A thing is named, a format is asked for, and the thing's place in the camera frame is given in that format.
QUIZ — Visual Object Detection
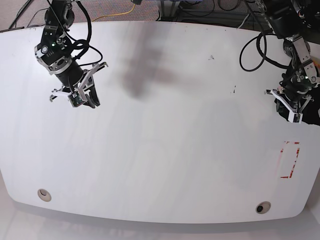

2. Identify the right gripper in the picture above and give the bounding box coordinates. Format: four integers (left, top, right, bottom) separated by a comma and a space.
49, 62, 108, 109

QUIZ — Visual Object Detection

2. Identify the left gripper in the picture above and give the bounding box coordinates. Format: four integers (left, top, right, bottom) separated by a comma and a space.
264, 87, 314, 118

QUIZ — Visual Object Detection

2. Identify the black t-shirt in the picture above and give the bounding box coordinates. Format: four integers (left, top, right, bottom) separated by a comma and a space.
274, 99, 320, 126

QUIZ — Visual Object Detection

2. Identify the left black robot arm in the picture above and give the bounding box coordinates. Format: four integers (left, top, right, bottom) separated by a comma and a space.
256, 0, 320, 123

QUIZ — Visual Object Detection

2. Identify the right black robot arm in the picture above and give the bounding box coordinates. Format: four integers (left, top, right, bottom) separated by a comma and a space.
34, 0, 107, 109

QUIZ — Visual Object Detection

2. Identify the red tape rectangle marker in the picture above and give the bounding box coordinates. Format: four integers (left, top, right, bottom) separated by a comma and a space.
278, 141, 301, 179

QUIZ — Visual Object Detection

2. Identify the left table grommet hole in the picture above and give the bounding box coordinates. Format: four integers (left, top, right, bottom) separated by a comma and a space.
37, 189, 52, 202

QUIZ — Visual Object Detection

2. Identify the table grommet hole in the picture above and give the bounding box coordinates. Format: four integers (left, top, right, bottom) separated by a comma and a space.
255, 201, 271, 215
37, 189, 52, 202

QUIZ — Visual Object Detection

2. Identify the right table grommet hole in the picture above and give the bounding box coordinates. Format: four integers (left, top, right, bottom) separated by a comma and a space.
255, 201, 271, 215

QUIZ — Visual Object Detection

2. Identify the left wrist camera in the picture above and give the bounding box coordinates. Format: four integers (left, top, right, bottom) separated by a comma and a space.
287, 111, 303, 124

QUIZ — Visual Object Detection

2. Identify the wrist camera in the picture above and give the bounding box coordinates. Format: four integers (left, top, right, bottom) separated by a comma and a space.
287, 111, 303, 124
67, 91, 88, 108

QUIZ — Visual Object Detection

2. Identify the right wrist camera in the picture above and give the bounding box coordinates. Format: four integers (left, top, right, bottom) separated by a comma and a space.
67, 91, 88, 108

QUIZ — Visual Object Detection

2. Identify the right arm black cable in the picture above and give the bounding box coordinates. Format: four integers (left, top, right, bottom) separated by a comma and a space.
47, 0, 105, 73

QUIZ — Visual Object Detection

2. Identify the yellow cable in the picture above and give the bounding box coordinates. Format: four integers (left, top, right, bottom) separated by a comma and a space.
92, 2, 138, 23

